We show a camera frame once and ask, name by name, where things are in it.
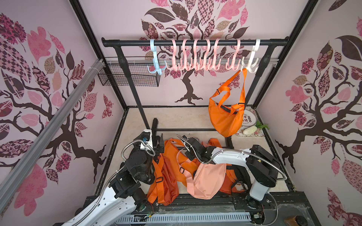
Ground black clothes rack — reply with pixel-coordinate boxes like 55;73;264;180
101;37;289;135

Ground white slotted cable duct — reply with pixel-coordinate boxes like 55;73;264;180
115;212;251;225

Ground pink plastic hook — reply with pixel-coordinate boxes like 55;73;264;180
225;39;241;71
165;39;177;71
179;39;188;71
210;38;221;71
189;39;199;71
200;39;211;70

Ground rust orange bag black straps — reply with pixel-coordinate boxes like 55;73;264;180
207;138;245;195

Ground white toy radish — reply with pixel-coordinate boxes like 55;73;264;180
242;126;258;136

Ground bright orange sling bag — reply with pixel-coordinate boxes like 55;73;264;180
208;68;247;137

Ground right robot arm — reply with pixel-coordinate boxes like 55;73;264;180
177;135;287;202

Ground black wire basket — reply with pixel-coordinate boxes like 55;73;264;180
98;62;161;87

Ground white round printed plate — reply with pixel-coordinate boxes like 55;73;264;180
242;109;258;127

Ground light blue plastic hook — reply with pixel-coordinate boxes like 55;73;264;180
147;39;166;75

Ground black sling bag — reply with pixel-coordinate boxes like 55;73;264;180
226;164;252;193

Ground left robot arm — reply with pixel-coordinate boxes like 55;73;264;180
64;129;165;226

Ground orange flat bag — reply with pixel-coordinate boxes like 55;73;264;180
163;138;200;186

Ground pink plastic hook rightmost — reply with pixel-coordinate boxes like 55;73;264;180
225;39;241;71

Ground dark orange backpack left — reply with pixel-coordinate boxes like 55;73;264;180
147;154;179;206

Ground salmon pink sling bag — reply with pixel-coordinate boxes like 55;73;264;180
176;151;227;200

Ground white plastic hook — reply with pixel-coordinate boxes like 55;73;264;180
241;39;261;73

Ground grey aluminium rail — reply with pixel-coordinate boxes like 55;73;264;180
1;59;104;211

